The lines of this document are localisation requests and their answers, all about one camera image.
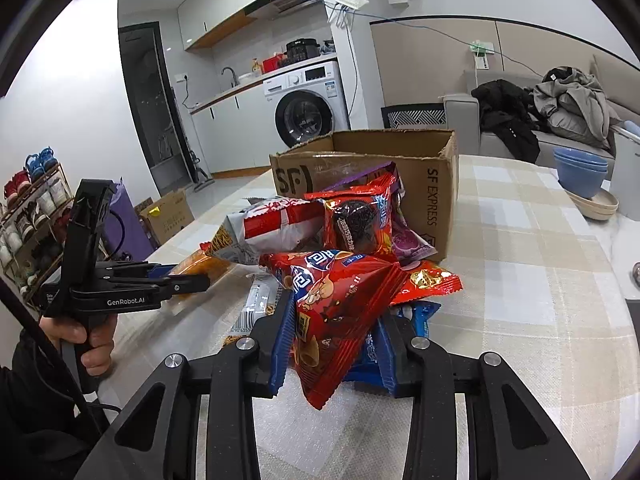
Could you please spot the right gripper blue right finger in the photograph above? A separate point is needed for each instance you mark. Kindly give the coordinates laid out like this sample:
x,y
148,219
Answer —
x,y
386,353

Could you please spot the blue Oreo pack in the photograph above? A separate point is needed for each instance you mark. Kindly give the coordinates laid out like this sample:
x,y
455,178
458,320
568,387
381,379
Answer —
x,y
411,319

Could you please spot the orange snack bag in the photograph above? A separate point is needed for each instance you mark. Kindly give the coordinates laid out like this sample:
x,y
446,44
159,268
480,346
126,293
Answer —
x,y
203,261

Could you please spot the black jacket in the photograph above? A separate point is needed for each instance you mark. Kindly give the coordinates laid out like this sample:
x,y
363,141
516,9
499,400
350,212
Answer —
x,y
504,112

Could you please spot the left hand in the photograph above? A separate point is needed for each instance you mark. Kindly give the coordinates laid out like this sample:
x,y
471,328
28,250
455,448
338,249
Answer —
x,y
97,360

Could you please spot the wooden shoe rack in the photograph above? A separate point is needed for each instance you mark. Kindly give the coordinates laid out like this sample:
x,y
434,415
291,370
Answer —
x,y
33,234

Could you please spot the small cardboard box on floor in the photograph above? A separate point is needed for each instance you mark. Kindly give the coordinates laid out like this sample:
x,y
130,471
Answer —
x,y
166,217

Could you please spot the red gold small packet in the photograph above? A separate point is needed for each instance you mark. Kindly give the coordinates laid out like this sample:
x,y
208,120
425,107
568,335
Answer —
x,y
427,279

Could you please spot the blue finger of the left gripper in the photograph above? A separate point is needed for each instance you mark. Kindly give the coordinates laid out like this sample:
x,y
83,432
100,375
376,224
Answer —
x,y
156,270

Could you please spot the red triangular snack bag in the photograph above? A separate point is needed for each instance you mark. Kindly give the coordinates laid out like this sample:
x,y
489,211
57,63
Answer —
x,y
338,296

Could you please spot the blue stacked bowls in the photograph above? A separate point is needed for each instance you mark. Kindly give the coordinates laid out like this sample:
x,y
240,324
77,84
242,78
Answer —
x,y
580,172

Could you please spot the white red noodle snack bag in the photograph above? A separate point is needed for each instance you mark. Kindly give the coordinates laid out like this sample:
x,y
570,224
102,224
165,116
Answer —
x,y
277,224

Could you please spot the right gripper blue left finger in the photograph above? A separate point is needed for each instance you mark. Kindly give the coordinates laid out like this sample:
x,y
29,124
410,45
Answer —
x,y
286,312

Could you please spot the red Oreo snack pack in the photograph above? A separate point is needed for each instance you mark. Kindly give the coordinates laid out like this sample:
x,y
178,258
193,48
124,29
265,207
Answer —
x,y
358,219

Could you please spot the beige plate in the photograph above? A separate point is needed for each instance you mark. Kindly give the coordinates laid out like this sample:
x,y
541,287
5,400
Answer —
x,y
601,206

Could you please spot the range hood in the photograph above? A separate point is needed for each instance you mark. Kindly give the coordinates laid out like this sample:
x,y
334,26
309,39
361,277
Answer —
x,y
273,9

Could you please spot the white striped snack packet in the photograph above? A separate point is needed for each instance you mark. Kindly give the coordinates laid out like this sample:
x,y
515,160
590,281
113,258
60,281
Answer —
x,y
262,298

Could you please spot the white electric kettle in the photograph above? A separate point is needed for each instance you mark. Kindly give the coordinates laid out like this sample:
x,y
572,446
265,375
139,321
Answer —
x,y
625,177

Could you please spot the dark door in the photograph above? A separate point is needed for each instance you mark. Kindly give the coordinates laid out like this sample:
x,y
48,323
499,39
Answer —
x,y
153,106

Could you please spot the grey jacket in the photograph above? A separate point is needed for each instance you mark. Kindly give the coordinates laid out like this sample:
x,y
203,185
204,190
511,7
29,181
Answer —
x,y
574,106

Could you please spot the checkered tablecloth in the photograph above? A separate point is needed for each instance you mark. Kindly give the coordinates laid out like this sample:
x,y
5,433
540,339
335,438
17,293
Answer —
x,y
538,289

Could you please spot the white front-load washing machine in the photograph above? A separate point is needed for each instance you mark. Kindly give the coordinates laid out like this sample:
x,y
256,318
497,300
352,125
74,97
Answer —
x,y
307,102

